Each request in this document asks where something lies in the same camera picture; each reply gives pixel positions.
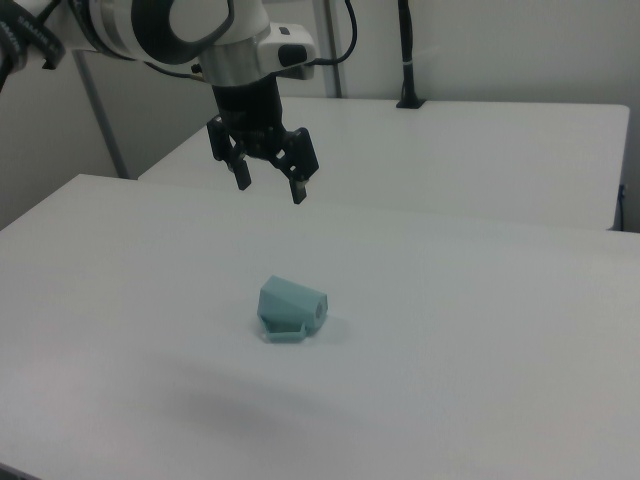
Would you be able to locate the white side table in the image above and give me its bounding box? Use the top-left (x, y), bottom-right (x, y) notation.
top-left (137, 96), bottom-right (630, 232)

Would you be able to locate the black camera stand pole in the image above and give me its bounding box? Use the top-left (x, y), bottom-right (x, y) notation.
top-left (396, 0), bottom-right (426, 110)

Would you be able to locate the black printed strap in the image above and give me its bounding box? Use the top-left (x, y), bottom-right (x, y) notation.
top-left (0, 0), bottom-right (67, 72)

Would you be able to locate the grey partition post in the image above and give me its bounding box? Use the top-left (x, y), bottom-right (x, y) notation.
top-left (73, 49), bottom-right (137, 180)
top-left (325, 0), bottom-right (347, 99)

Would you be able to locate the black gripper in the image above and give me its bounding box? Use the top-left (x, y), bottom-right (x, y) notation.
top-left (206, 74), bottom-right (321, 206)

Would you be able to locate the teal angular plastic cup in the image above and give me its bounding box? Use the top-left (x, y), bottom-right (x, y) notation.
top-left (257, 273), bottom-right (330, 345)

